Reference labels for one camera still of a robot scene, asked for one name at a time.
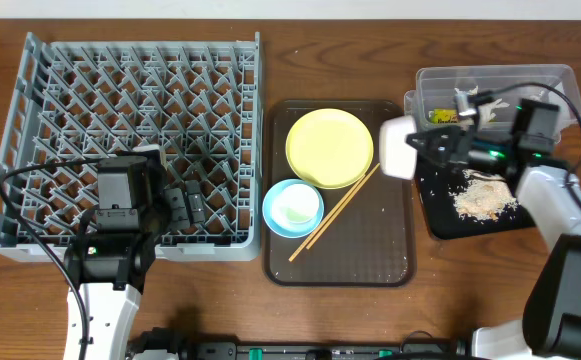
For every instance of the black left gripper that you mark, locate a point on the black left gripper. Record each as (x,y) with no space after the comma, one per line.
(178,208)

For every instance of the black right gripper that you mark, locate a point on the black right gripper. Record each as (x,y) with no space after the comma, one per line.
(450,148)

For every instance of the white cup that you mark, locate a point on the white cup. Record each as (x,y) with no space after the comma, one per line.
(397,159)

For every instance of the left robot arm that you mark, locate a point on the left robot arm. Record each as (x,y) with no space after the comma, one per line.
(114,248)

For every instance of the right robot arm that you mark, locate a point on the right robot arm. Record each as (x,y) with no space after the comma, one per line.
(551,323)

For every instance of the black waste tray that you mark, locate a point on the black waste tray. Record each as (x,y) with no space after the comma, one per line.
(437,188)

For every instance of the grey plastic dishwasher rack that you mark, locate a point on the grey plastic dishwasher rack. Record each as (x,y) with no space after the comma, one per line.
(75,102)

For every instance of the yellow snack wrapper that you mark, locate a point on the yellow snack wrapper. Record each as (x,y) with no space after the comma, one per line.
(443,116)

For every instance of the clear plastic bin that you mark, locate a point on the clear plastic bin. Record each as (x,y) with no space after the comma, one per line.
(435,88)

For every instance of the crumpled white tissue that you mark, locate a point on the crumpled white tissue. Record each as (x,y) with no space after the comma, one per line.
(486,112)

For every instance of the food scraps rice pile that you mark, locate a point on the food scraps rice pile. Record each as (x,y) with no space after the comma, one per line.
(483,197)

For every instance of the wooden chopstick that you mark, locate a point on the wooden chopstick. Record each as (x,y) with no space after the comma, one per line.
(339,207)
(302,247)

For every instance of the light blue bowl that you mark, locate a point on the light blue bowl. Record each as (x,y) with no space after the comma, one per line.
(293,208)

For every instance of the yellow round plate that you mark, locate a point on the yellow round plate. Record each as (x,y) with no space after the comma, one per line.
(329,148)

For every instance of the brown plastic tray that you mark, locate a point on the brown plastic tray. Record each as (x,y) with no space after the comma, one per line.
(371,243)

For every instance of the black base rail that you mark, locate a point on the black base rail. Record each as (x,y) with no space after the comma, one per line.
(162,343)

